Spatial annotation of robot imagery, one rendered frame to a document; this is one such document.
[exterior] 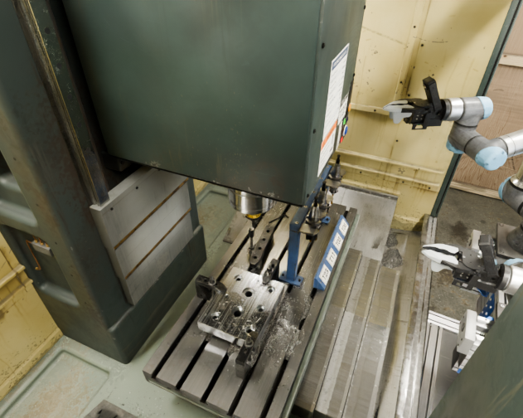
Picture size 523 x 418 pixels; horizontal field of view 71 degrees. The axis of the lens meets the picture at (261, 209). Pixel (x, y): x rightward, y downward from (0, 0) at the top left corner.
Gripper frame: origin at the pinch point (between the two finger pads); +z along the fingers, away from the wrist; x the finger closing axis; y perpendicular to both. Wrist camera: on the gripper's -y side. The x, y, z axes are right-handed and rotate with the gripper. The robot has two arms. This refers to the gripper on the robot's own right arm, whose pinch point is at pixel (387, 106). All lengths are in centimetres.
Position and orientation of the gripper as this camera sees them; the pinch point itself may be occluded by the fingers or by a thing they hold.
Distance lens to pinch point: 130.5
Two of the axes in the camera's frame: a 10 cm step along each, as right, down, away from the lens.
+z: -9.9, 0.7, -0.9
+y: 0.0, 7.8, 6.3
